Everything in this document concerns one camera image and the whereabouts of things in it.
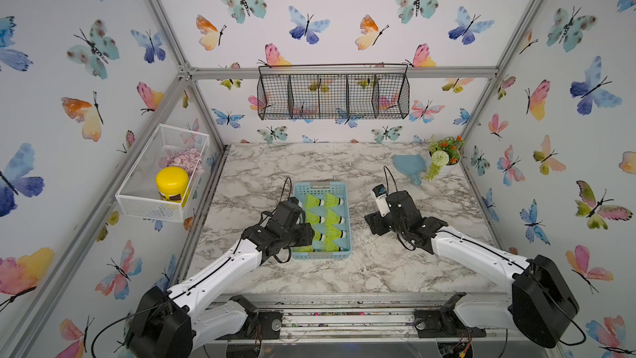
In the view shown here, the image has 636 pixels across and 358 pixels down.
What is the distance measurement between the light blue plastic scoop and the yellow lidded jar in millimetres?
864

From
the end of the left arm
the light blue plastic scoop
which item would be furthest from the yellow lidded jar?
the light blue plastic scoop

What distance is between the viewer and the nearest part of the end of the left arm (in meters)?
0.57

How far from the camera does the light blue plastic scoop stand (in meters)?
1.12

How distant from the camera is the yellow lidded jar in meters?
0.64

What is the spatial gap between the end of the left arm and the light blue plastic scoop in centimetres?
61
